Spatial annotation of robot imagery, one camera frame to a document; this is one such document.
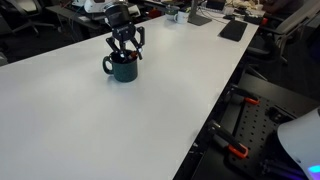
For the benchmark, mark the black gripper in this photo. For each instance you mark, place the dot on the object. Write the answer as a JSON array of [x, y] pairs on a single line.
[[121, 23]]

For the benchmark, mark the marker with orange cap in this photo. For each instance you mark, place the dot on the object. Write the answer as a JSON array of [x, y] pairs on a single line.
[[133, 54]]

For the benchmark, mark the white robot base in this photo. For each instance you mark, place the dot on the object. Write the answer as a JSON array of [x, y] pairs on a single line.
[[300, 140]]

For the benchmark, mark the dark green ceramic mug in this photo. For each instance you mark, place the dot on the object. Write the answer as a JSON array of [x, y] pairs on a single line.
[[125, 71]]

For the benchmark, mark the white coffee mug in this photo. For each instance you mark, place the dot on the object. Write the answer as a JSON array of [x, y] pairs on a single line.
[[181, 17]]

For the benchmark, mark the black background desk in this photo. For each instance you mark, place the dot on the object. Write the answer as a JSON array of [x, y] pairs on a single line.
[[73, 16]]

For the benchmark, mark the gray monitor stand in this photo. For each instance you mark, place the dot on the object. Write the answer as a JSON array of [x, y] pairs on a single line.
[[198, 19]]

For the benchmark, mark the black flat pad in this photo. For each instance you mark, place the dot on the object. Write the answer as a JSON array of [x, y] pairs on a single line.
[[233, 30]]

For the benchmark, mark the dark office chair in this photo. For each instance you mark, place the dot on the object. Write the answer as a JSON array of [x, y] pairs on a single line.
[[23, 13]]

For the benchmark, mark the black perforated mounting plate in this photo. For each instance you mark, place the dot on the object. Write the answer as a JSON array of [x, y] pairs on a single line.
[[256, 130]]

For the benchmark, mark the gray office chair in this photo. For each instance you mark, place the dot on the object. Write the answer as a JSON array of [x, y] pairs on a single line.
[[290, 23]]

